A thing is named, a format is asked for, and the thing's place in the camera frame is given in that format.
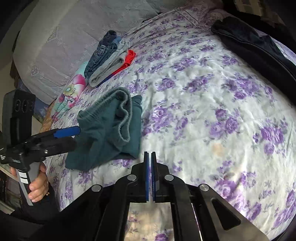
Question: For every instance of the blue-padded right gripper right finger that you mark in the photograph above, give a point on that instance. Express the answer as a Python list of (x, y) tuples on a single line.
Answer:
[(199, 212)]

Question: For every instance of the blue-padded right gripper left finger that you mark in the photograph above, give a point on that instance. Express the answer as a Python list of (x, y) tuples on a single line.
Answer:
[(100, 213)]

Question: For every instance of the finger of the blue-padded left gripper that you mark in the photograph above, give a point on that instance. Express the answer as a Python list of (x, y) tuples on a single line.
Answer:
[(55, 146), (55, 134)]

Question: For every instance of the teal fleece pants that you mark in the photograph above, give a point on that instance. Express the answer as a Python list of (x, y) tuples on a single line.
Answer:
[(110, 130)]

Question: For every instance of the person's left hand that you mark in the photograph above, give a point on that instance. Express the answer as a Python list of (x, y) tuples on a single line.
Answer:
[(39, 188)]

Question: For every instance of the orange brown pillow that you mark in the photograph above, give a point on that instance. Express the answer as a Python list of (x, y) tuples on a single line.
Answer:
[(47, 122)]

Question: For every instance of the blue printed bag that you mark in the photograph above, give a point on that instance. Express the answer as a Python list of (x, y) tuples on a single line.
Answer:
[(40, 108)]

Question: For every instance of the folded floral turquoise quilt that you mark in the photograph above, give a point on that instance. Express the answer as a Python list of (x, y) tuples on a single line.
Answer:
[(70, 94)]

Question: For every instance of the folded grey garment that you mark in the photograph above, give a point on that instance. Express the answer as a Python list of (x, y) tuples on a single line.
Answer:
[(115, 61)]

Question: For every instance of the white lace headboard cover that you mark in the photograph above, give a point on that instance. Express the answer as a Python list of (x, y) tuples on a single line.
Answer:
[(59, 36)]

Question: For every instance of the folded blue jeans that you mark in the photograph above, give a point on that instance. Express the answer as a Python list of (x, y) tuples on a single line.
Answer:
[(106, 47)]

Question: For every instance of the purple floral bedspread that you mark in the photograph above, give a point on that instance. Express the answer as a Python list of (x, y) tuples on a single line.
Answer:
[(209, 116)]

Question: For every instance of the folded red blue garment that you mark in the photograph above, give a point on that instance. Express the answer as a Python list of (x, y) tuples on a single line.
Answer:
[(128, 60)]

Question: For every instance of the dark navy garment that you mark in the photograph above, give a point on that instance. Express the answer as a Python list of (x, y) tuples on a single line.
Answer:
[(260, 52)]

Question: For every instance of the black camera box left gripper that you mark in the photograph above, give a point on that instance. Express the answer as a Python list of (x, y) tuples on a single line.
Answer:
[(18, 109)]

